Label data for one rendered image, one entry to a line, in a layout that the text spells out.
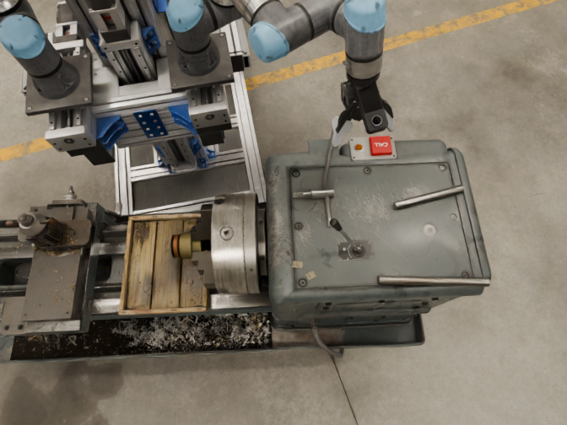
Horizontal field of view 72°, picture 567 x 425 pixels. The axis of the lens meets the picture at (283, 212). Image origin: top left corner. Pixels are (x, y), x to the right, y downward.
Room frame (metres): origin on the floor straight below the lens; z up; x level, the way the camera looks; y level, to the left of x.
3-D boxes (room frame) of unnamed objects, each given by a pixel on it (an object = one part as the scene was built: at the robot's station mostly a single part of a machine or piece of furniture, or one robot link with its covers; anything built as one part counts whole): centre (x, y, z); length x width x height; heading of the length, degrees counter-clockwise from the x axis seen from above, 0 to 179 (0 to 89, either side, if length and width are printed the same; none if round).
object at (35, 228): (0.43, 0.78, 1.13); 0.08 x 0.08 x 0.03
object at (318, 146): (0.59, -0.12, 1.24); 0.09 x 0.08 x 0.03; 91
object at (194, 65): (1.03, 0.29, 1.21); 0.15 x 0.15 x 0.10
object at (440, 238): (0.39, -0.25, 1.06); 0.59 x 0.48 x 0.39; 91
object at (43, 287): (0.37, 0.78, 0.95); 0.43 x 0.17 x 0.05; 1
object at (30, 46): (0.95, 0.78, 1.33); 0.13 x 0.12 x 0.14; 31
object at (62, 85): (0.95, 0.78, 1.21); 0.15 x 0.15 x 0.10
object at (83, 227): (0.43, 0.75, 0.99); 0.20 x 0.10 x 0.05; 91
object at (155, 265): (0.36, 0.42, 0.89); 0.36 x 0.30 x 0.04; 1
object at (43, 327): (0.35, 0.83, 0.90); 0.47 x 0.30 x 0.06; 1
